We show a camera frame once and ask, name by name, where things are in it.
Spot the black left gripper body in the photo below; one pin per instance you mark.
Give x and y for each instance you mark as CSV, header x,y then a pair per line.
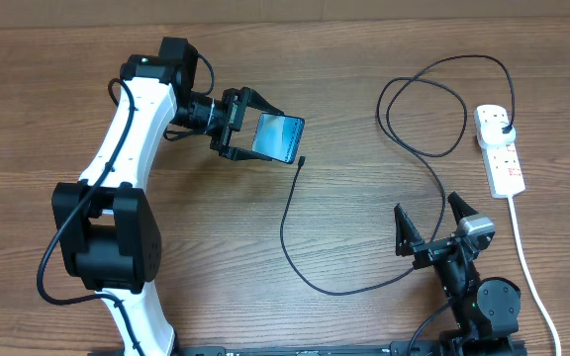
x,y
232,117

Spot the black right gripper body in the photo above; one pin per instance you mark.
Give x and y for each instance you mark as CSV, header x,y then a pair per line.
x,y
429,252

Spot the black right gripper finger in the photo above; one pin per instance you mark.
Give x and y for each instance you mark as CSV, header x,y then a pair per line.
x,y
407,235
460,208

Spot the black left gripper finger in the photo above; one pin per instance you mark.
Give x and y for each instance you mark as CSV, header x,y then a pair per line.
x,y
256,101
239,154

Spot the white-screen smartphone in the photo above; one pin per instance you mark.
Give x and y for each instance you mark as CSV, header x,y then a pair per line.
x,y
278,137

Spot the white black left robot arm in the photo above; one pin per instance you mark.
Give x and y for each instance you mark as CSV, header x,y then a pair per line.
x,y
107,244

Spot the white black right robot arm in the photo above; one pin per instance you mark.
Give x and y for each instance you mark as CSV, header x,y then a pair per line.
x,y
485,310

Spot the white charger plug adapter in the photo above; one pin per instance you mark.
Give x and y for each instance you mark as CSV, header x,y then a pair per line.
x,y
491,135

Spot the white power strip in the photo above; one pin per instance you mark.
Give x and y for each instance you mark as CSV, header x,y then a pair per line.
x,y
503,169

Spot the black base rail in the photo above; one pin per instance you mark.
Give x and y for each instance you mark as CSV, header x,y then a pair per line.
x,y
305,350

